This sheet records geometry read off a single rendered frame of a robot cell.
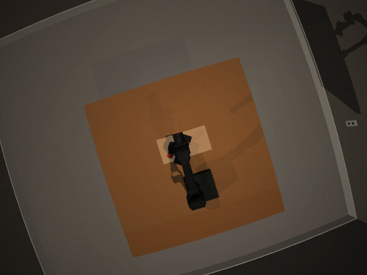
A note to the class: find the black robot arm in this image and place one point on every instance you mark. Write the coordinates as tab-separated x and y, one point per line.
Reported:
181	151

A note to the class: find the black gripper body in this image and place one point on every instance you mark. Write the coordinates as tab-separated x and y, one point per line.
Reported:
187	139

